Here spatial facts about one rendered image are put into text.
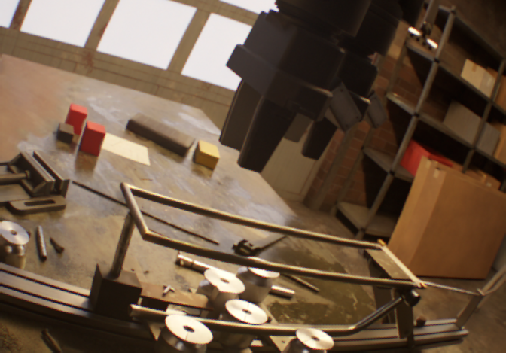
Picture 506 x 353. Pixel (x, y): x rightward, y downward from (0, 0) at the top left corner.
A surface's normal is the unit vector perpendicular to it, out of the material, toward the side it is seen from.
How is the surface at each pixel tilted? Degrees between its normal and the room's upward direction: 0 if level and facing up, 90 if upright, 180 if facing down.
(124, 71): 90
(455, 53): 90
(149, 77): 90
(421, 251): 81
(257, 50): 88
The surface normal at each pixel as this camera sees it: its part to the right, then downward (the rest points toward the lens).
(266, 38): -0.83, -0.28
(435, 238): 0.46, 0.28
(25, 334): 0.40, -0.88
